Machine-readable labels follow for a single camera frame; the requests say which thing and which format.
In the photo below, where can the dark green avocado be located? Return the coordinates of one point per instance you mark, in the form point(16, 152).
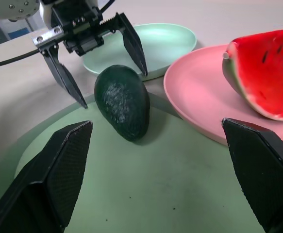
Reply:
point(123, 104)

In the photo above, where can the sage green plate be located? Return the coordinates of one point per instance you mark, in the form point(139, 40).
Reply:
point(151, 184)

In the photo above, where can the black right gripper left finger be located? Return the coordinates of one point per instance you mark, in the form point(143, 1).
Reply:
point(46, 179)

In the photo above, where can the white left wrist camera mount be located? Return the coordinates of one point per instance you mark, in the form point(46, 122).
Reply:
point(45, 13)

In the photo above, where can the blue background fixture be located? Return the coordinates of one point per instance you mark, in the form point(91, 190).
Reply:
point(0, 31)

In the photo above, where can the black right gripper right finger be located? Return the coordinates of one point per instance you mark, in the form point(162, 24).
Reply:
point(265, 170)

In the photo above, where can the red watermelon slice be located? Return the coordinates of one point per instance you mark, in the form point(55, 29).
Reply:
point(265, 77)

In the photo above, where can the mint green plate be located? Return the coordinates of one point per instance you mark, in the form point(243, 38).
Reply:
point(160, 46)

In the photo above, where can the pink plate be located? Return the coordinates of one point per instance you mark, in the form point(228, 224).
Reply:
point(199, 94)

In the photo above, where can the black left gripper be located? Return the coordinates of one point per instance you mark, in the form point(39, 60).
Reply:
point(80, 29)

